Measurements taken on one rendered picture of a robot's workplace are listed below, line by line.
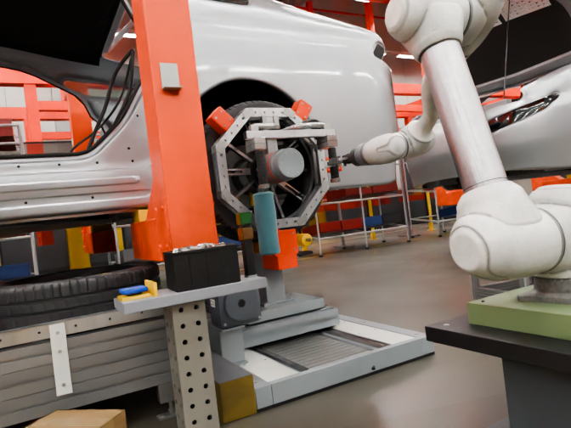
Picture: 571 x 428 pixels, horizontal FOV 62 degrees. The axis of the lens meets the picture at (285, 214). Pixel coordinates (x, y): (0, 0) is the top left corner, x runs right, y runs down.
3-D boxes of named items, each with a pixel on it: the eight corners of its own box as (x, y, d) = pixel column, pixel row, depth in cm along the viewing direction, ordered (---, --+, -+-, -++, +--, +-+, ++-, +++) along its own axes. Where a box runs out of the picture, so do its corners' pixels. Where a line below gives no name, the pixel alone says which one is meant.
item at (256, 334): (302, 316, 258) (300, 298, 258) (340, 325, 227) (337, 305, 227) (214, 336, 235) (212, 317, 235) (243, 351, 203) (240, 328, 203)
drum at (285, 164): (285, 183, 222) (280, 154, 222) (308, 177, 204) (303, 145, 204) (257, 186, 216) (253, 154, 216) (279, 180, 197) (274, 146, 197)
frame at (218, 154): (325, 222, 232) (313, 110, 232) (333, 221, 226) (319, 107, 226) (220, 236, 206) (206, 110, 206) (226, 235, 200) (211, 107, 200)
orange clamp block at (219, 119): (228, 124, 212) (213, 109, 209) (235, 120, 205) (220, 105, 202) (220, 135, 210) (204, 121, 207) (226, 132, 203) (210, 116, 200)
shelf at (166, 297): (245, 283, 163) (245, 274, 163) (268, 286, 148) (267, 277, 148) (114, 307, 143) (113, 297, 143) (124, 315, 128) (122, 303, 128)
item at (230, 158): (268, 215, 247) (279, 155, 252) (275, 214, 240) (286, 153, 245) (211, 199, 233) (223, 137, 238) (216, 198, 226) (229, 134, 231)
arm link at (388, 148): (364, 169, 178) (391, 162, 184) (392, 163, 165) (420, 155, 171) (358, 141, 178) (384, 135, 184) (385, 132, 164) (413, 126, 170)
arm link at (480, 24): (460, 30, 142) (424, 27, 137) (500, -27, 128) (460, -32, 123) (482, 60, 136) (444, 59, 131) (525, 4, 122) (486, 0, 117)
